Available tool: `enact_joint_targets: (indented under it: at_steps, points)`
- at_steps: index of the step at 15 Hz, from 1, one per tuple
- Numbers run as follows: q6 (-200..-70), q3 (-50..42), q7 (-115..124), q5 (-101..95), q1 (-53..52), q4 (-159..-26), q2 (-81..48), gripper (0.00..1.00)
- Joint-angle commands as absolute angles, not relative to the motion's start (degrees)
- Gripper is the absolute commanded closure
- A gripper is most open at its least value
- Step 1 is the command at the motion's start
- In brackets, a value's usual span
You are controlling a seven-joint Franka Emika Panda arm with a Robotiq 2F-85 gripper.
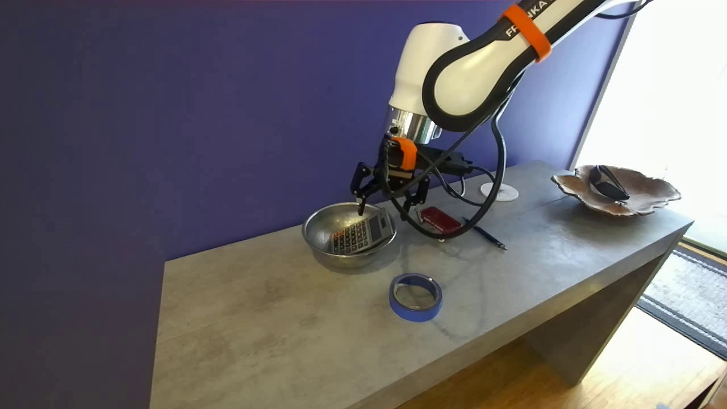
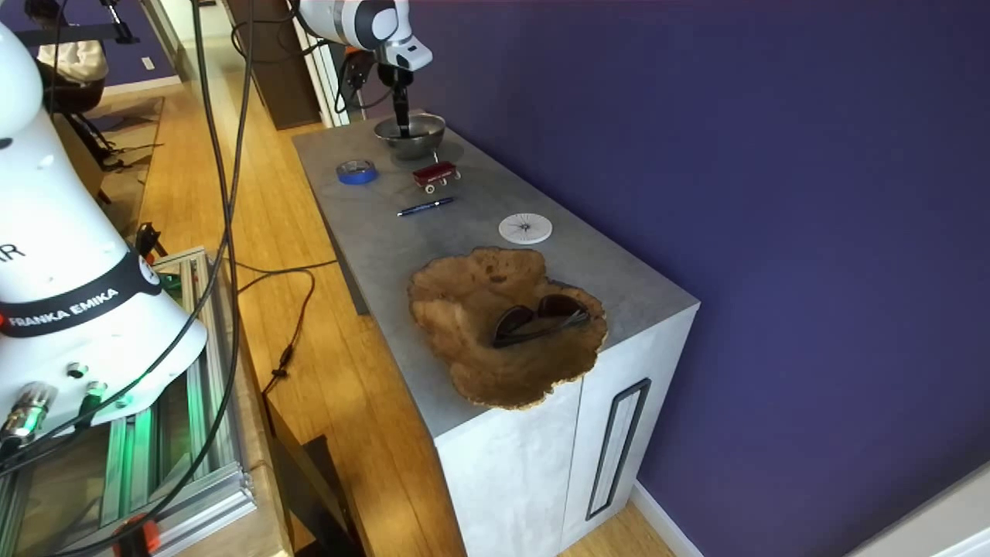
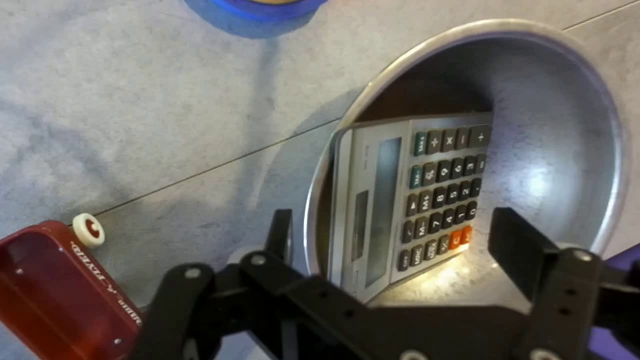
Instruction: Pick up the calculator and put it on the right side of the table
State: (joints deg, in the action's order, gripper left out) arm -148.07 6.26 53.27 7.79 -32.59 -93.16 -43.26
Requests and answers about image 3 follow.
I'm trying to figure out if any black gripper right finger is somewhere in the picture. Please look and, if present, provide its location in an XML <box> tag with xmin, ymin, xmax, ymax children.
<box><xmin>486</xmin><ymin>207</ymin><xmax>640</xmax><ymax>360</ymax></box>

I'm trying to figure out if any grey concrete-look table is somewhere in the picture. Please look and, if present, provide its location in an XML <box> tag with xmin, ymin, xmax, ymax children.
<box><xmin>0</xmin><ymin>0</ymin><xmax>640</xmax><ymax>360</ymax></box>

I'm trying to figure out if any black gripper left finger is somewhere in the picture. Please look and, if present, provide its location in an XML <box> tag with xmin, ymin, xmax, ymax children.
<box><xmin>123</xmin><ymin>208</ymin><xmax>428</xmax><ymax>360</ymax></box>

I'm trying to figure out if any red metal tin box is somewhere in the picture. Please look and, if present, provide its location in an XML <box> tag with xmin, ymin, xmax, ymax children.
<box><xmin>0</xmin><ymin>211</ymin><xmax>145</xmax><ymax>360</ymax></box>

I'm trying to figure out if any grey calculator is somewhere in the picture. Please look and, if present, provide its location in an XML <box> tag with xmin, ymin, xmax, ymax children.
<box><xmin>326</xmin><ymin>111</ymin><xmax>495</xmax><ymax>307</ymax></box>

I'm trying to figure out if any blue tape roll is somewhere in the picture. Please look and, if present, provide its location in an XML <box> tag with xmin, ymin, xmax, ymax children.
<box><xmin>181</xmin><ymin>0</ymin><xmax>330</xmax><ymax>40</ymax></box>

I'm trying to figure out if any round metal bowl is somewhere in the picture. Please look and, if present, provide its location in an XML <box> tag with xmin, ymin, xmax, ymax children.
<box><xmin>300</xmin><ymin>17</ymin><xmax>629</xmax><ymax>310</ymax></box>

